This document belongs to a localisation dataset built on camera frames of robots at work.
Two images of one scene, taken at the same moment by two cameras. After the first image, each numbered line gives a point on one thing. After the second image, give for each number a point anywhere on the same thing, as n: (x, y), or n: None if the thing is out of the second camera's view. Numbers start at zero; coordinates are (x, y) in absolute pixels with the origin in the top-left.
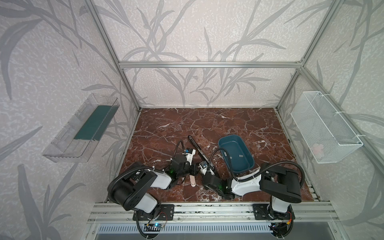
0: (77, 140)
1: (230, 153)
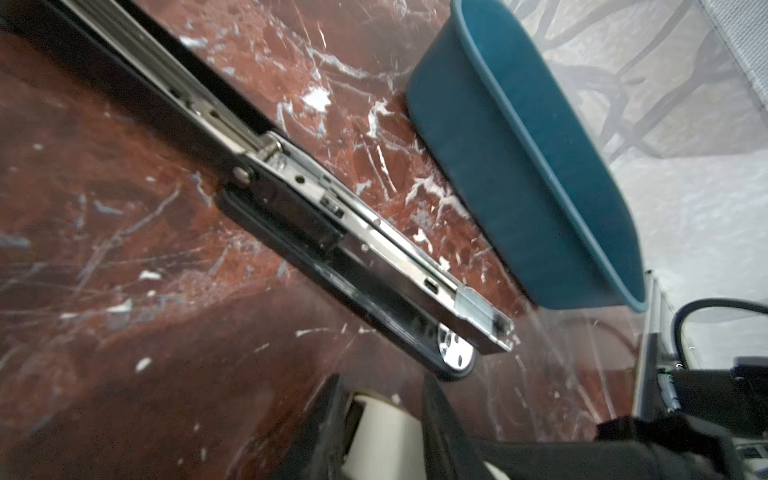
0: None
1: (496, 122)
